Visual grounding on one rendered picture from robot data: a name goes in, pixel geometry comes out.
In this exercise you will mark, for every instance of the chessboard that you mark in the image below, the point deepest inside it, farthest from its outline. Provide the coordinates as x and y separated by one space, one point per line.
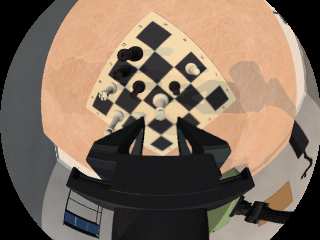
166 52

